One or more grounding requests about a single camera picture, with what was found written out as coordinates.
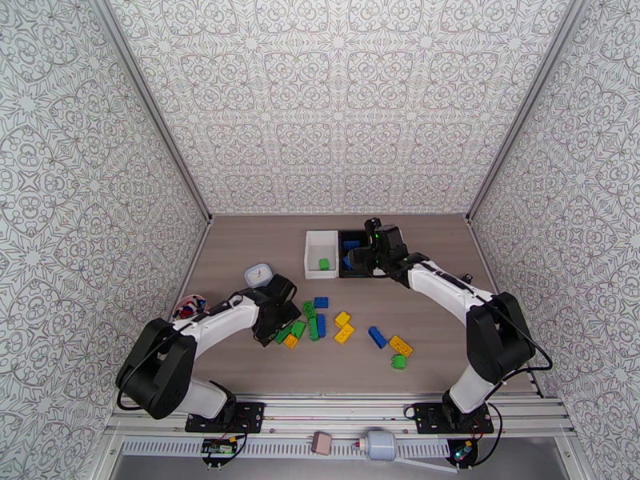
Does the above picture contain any white slotted cable duct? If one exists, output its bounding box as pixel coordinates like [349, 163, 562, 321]
[122, 438, 451, 460]

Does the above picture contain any small white square clock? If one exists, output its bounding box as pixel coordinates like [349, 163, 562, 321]
[243, 263, 274, 290]

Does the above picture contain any round black circuit board mount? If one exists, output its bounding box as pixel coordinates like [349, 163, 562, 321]
[451, 439, 477, 466]

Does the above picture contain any thin aluminium wall rail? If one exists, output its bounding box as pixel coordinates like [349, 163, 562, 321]
[207, 211, 471, 218]

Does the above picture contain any white blue cylinder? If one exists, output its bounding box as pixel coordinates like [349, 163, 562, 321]
[354, 429, 399, 463]

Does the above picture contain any aluminium corner post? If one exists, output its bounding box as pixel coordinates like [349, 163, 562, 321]
[463, 0, 594, 225]
[86, 0, 215, 225]

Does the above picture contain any white plastic bin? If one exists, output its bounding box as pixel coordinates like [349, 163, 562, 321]
[303, 230, 341, 281]

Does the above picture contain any pink pen cup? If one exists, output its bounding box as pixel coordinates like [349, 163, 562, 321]
[172, 293, 211, 321]

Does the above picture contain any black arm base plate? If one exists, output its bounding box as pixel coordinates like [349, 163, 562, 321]
[185, 402, 266, 434]
[414, 402, 495, 436]

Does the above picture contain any green circuit board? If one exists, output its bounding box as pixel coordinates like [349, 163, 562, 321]
[201, 438, 238, 457]

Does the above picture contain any long aluminium base rail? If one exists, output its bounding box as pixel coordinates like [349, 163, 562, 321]
[107, 391, 576, 437]

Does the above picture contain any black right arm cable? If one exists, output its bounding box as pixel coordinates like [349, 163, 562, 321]
[379, 266, 554, 394]

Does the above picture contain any white flat bar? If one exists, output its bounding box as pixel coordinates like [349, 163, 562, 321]
[394, 455, 458, 474]

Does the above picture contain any black plastic bin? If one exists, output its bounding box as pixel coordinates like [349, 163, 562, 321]
[337, 230, 374, 280]

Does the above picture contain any aluminium table side rail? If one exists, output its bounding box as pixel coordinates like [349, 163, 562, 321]
[170, 218, 214, 325]
[466, 217, 546, 398]

